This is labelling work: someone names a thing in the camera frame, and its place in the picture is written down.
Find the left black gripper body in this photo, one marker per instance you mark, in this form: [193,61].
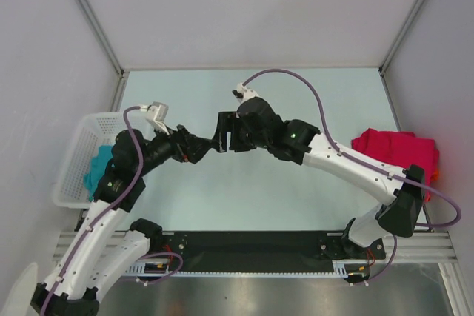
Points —
[180,150]

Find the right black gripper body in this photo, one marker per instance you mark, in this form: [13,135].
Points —
[241,140]

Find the white plastic laundry basket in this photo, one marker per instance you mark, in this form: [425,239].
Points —
[92,132]

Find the magenta t shirt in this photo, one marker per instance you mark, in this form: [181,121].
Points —
[401,149]

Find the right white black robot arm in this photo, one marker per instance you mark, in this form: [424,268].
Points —
[397,190]

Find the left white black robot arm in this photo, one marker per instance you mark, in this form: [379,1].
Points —
[84,275]

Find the teal t shirt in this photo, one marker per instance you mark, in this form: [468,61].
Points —
[97,167]

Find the orange t shirt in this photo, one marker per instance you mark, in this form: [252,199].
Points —
[431,183]

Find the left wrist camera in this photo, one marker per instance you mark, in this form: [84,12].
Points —
[155,116]

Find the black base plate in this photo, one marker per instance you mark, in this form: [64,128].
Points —
[265,252]

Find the slotted white cable duct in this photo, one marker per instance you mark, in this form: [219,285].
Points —
[137,270]

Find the aluminium rail frame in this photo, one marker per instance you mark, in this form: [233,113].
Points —
[422,247]

